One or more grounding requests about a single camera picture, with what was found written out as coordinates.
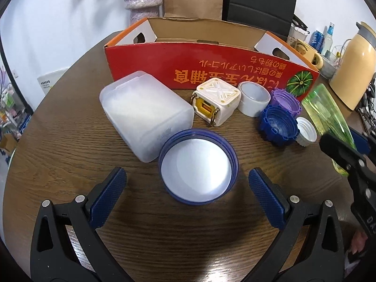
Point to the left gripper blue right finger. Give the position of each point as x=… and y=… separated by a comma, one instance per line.
x=270, y=197

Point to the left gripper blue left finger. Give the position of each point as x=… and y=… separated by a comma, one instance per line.
x=103, y=197

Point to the green spray bottle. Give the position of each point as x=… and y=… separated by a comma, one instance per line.
x=331, y=126

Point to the white ribbed cap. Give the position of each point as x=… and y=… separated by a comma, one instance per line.
x=307, y=134

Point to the blue gear-shaped lid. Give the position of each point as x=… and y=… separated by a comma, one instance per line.
x=278, y=126

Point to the large blue-rimmed round lid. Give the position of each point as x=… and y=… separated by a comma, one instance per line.
x=198, y=166

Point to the translucent white plastic container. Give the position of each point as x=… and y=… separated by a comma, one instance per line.
x=145, y=113

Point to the cream cube-shaped box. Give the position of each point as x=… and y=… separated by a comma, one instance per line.
x=215, y=101

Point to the person's right hand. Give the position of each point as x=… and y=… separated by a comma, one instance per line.
x=355, y=246

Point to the cream thermos jug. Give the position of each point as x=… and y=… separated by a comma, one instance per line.
x=357, y=67

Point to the purple gear-shaped lid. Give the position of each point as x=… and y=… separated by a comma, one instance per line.
x=280, y=97

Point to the white round open jar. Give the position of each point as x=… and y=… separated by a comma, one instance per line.
x=254, y=99

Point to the cluttered storage shelf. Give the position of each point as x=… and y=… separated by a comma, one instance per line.
x=14, y=117

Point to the yellow bear mug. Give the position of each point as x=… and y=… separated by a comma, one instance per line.
x=310, y=53

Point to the clear blue-label bottle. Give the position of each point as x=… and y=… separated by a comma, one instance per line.
x=328, y=39

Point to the blue soda can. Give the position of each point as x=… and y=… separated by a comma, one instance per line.
x=316, y=41

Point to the clear jar with black clips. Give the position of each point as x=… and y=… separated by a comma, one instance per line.
x=298, y=30

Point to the red cardboard pumpkin box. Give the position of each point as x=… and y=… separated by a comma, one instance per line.
x=184, y=53

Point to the black paper bag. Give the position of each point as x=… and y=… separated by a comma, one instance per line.
x=275, y=16

